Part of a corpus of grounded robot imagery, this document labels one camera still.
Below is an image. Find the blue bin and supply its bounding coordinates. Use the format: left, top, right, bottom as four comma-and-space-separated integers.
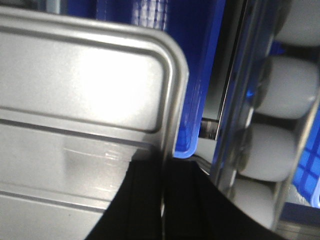
66, 0, 226, 159
292, 110, 320, 208

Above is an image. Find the ribbed silver metal tray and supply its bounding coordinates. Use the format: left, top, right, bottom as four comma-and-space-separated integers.
0, 6, 189, 240

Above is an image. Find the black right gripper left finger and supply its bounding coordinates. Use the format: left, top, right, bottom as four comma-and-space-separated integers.
86, 152, 163, 240

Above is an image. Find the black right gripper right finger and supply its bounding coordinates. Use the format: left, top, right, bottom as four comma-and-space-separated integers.
164, 159, 282, 240

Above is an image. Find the centre right roller track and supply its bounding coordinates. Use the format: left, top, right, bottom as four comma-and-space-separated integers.
209, 0, 320, 231

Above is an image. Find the blue bin lower right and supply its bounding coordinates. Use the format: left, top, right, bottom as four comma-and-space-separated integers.
292, 110, 320, 208

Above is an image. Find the blue bin lower centre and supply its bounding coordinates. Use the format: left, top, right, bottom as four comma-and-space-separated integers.
66, 0, 226, 159

